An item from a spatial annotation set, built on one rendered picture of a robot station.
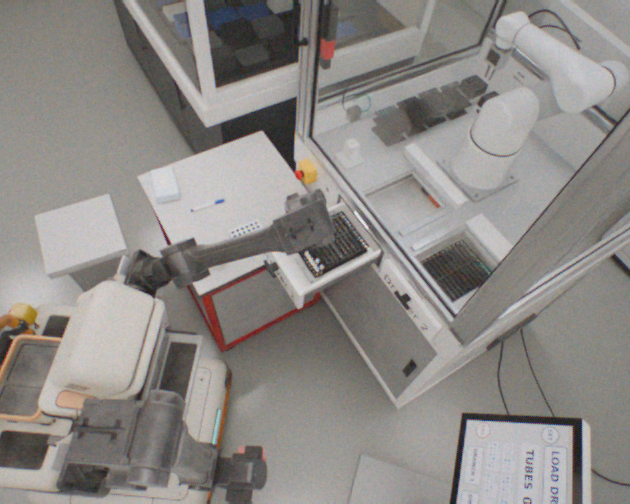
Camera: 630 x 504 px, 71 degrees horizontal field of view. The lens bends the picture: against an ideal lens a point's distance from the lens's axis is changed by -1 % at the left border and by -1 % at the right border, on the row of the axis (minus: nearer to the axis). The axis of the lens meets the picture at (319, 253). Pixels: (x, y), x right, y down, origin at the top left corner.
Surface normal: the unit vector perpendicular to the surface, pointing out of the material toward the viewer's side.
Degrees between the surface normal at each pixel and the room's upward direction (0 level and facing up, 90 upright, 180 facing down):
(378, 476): 3
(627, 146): 90
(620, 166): 90
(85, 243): 0
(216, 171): 0
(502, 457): 50
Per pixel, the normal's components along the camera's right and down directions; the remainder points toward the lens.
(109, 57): 0.07, -0.52
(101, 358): 0.73, -0.31
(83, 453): -0.15, -0.53
